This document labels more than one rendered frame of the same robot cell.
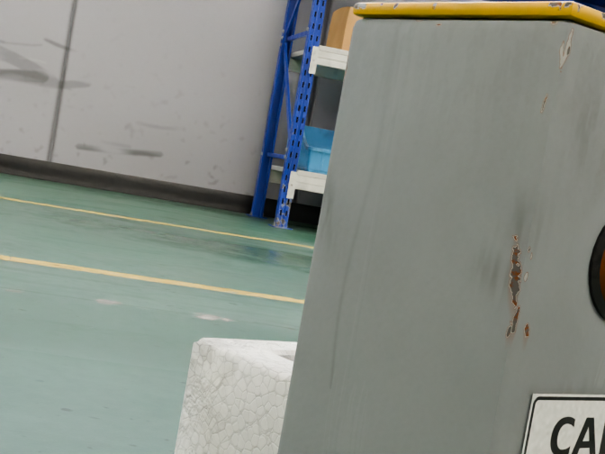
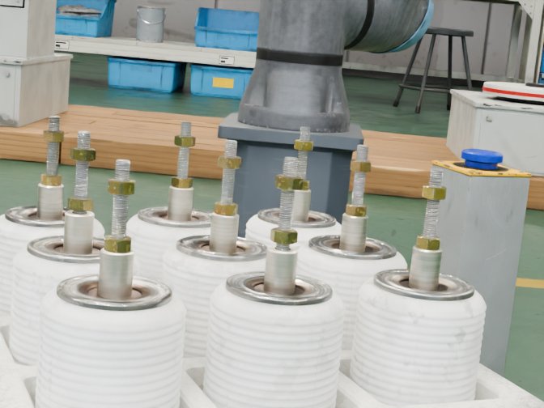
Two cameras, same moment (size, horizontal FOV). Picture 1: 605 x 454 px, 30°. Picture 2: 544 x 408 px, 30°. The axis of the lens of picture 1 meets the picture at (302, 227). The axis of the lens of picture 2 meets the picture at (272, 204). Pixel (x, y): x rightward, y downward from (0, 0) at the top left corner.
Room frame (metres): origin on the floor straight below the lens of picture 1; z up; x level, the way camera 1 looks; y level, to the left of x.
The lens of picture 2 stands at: (1.29, 0.02, 0.44)
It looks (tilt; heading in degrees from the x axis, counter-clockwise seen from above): 10 degrees down; 196
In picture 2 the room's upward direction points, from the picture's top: 5 degrees clockwise
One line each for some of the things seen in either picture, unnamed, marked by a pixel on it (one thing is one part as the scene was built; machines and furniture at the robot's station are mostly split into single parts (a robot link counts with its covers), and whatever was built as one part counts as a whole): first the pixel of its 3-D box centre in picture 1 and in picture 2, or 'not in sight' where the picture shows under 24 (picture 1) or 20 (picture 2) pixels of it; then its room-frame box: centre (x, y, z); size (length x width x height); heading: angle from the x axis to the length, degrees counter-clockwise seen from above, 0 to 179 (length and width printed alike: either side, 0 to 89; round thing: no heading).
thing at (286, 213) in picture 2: not in sight; (286, 210); (0.62, -0.16, 0.31); 0.01 x 0.01 x 0.08
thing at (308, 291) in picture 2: not in sight; (278, 289); (0.62, -0.16, 0.25); 0.08 x 0.08 x 0.01
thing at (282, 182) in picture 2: not in sight; (288, 182); (0.62, -0.16, 0.33); 0.02 x 0.02 x 0.01; 32
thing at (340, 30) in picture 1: (362, 35); not in sight; (5.06, -0.11, 0.89); 0.31 x 0.24 x 0.20; 14
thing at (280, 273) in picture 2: not in sight; (280, 271); (0.62, -0.16, 0.26); 0.02 x 0.02 x 0.03
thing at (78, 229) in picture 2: not in sight; (78, 233); (0.60, -0.32, 0.26); 0.02 x 0.02 x 0.03
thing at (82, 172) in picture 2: not in sight; (81, 180); (0.60, -0.32, 0.31); 0.01 x 0.01 x 0.08
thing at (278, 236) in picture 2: not in sight; (283, 235); (0.62, -0.16, 0.29); 0.02 x 0.02 x 0.01; 32
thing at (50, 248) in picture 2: not in sight; (78, 250); (0.60, -0.32, 0.25); 0.08 x 0.08 x 0.01
